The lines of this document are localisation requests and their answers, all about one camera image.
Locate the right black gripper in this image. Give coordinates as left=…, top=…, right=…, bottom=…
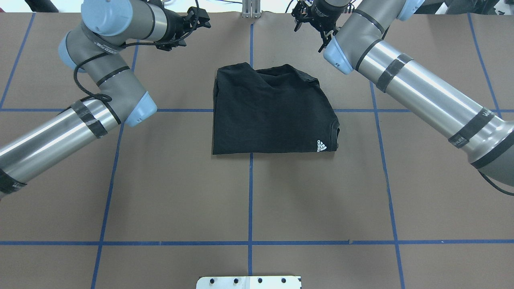
left=292, top=0, right=346, bottom=53

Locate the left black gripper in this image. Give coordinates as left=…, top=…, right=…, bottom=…
left=155, top=7, right=212, bottom=51

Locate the black printed t-shirt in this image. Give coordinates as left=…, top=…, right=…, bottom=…
left=212, top=63, right=340, bottom=155

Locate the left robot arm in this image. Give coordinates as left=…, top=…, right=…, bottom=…
left=0, top=0, right=211, bottom=197

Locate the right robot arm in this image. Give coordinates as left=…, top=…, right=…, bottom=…
left=291, top=0, right=514, bottom=186

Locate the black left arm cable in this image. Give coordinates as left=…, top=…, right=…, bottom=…
left=73, top=0, right=201, bottom=103

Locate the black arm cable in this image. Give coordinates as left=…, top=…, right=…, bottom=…
left=478, top=171, right=514, bottom=197
left=73, top=0, right=201, bottom=103

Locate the aluminium frame post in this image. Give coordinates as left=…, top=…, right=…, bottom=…
left=241, top=0, right=262, bottom=19

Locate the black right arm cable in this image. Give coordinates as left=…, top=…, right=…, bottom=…
left=478, top=171, right=514, bottom=197

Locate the white central pedestal column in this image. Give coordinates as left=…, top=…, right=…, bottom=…
left=196, top=275, right=302, bottom=289

